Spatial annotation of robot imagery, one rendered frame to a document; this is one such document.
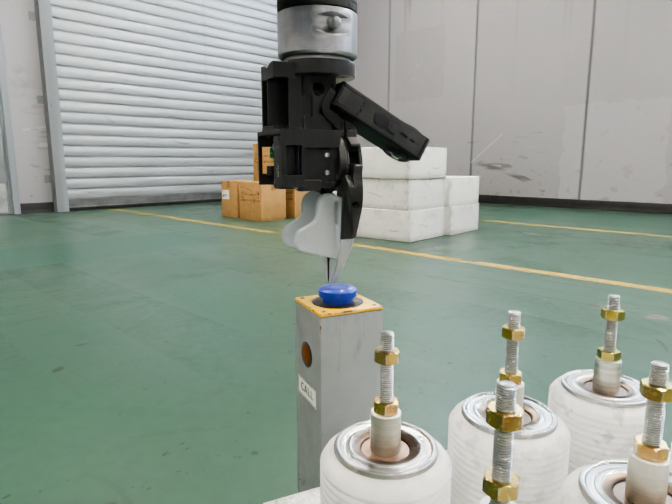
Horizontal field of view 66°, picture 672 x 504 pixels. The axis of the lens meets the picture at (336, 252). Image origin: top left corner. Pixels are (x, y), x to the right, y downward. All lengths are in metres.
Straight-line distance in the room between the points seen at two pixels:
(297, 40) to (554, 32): 5.44
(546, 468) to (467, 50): 5.97
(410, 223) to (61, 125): 3.51
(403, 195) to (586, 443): 2.54
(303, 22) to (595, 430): 0.43
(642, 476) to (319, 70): 0.39
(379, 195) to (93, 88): 3.33
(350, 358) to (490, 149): 5.55
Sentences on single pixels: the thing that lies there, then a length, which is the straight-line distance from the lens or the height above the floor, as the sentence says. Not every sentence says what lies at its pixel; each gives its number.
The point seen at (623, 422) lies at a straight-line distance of 0.52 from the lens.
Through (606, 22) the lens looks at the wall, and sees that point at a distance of 5.73.
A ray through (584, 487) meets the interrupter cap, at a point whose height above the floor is 0.25.
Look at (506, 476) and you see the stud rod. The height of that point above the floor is 0.30.
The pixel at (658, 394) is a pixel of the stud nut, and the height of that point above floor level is 0.32.
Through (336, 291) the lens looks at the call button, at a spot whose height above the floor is 0.33.
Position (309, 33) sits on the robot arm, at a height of 0.57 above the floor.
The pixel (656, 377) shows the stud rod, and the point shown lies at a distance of 0.37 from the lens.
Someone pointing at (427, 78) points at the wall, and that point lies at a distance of 6.52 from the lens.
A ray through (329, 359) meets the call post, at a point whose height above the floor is 0.27.
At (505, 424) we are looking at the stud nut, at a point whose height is 0.33.
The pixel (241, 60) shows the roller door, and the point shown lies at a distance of 6.47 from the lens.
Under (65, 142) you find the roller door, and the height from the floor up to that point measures 0.63.
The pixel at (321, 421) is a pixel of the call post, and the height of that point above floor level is 0.20.
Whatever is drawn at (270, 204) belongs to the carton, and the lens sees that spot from 4.06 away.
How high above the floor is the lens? 0.46
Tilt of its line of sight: 10 degrees down
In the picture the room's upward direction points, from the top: straight up
